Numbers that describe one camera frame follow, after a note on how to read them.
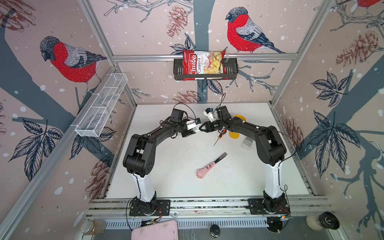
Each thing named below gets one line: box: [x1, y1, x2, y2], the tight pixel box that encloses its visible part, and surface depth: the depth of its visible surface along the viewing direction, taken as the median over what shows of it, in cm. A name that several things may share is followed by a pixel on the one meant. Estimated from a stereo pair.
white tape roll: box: [306, 211, 340, 231], surface depth 63 cm
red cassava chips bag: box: [182, 49, 226, 81], surface depth 89 cm
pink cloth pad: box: [131, 219, 179, 240], surface depth 67 cm
